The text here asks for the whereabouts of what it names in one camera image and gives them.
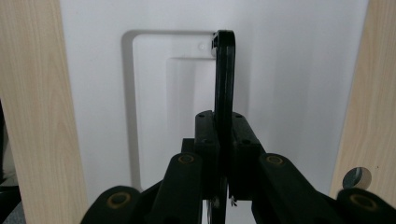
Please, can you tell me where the white storage box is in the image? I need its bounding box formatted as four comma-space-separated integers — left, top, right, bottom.
59, 0, 370, 224

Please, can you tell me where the black rounded object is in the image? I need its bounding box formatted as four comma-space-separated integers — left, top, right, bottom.
210, 29, 237, 224

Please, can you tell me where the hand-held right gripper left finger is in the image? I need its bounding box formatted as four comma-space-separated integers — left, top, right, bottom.
193, 109, 221, 201

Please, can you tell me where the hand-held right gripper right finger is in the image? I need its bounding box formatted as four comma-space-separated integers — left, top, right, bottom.
229, 111, 266, 207

